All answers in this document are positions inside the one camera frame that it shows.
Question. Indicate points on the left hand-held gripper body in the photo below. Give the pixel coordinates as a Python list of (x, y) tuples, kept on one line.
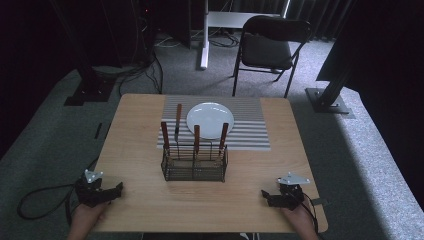
[(90, 192)]

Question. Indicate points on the grey striped placemat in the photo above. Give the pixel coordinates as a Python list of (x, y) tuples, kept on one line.
[(250, 126)]

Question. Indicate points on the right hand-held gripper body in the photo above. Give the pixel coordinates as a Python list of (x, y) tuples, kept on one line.
[(291, 195)]

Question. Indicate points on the black metal stand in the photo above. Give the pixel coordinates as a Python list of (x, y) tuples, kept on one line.
[(328, 100), (90, 86)]

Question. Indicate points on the black folding chair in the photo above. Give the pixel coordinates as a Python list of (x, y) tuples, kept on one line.
[(266, 50)]

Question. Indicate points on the small black floor strip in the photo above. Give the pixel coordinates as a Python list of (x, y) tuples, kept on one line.
[(97, 130)]

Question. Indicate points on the person's left hand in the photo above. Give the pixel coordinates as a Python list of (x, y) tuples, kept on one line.
[(86, 220)]

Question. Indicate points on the white round plate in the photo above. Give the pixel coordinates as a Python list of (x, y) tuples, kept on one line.
[(210, 116)]

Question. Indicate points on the white desk frame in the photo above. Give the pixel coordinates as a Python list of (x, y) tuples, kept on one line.
[(204, 40)]

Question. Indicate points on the person's right hand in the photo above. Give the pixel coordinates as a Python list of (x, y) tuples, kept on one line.
[(300, 220)]

